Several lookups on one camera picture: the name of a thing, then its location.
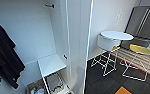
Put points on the white wardrobe cabinet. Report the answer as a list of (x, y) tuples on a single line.
[(31, 33)]

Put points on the grey storage bin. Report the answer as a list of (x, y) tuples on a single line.
[(57, 85), (31, 87)]

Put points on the stainless steel refrigerator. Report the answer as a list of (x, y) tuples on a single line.
[(141, 23)]

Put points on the white wardrobe door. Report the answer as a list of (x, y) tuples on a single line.
[(79, 40)]

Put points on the black hanging garment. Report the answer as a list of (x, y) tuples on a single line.
[(4, 53)]

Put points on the white round high table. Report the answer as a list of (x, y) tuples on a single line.
[(117, 35)]

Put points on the black wardrobe hook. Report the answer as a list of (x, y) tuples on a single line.
[(50, 5)]

